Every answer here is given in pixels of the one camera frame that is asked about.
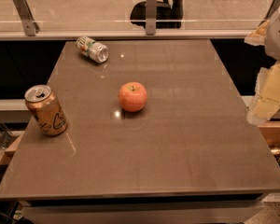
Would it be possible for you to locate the red orange apple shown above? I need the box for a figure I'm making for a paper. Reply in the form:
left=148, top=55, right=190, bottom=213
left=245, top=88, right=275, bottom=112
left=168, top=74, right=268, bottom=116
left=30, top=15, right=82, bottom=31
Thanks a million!
left=119, top=82, right=147, bottom=112

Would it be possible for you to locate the left metal railing bracket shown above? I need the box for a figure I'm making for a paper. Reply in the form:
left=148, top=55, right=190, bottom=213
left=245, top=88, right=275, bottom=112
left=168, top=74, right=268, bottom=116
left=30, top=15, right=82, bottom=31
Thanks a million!
left=12, top=0, right=40, bottom=36

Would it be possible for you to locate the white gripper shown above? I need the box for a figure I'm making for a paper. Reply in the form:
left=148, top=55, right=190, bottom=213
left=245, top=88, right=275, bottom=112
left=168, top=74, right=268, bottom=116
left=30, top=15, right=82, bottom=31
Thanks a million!
left=244, top=4, right=280, bottom=125

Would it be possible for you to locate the glass railing panel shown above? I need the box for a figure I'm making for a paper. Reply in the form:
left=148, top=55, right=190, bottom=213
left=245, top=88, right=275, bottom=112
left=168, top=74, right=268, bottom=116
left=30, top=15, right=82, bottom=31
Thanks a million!
left=0, top=0, right=273, bottom=33

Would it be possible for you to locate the gold soda can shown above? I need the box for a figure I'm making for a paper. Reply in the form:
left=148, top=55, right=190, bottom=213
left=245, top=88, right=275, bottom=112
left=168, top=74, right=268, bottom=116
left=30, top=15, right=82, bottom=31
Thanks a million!
left=24, top=85, right=67, bottom=136

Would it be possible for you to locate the middle metal railing bracket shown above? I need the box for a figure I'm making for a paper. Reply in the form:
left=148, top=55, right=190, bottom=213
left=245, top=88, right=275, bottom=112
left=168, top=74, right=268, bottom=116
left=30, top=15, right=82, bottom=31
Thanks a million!
left=146, top=0, right=157, bottom=35

